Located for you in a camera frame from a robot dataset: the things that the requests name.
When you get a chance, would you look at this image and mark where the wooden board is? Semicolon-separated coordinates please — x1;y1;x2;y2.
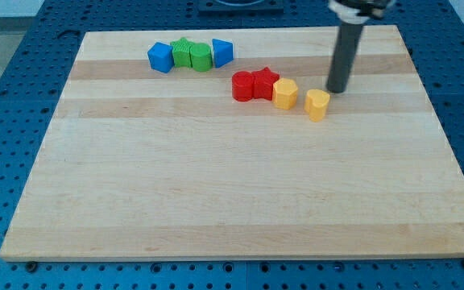
0;25;464;262

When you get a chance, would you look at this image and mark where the red star block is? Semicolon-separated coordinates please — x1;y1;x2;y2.
252;67;280;101

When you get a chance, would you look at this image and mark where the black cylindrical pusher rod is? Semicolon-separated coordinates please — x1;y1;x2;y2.
326;22;364;93

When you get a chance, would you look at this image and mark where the blue cube block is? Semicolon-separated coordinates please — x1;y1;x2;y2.
147;42;174;73

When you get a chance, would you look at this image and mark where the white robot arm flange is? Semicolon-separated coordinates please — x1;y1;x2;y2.
328;0;396;25

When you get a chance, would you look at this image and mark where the green cylinder block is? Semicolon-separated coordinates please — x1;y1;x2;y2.
190;43;213;72

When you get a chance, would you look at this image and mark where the blue triangle block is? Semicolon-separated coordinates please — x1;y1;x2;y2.
212;39;234;68

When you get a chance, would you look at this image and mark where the red cylinder block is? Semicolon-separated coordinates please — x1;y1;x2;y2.
231;71;255;102

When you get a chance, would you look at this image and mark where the yellow heart block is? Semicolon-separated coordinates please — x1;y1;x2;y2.
304;89;330;122

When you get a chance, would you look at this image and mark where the green star block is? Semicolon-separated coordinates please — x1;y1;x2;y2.
170;37;194;68

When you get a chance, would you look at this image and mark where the yellow hexagon block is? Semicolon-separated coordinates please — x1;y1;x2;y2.
272;78;298;110

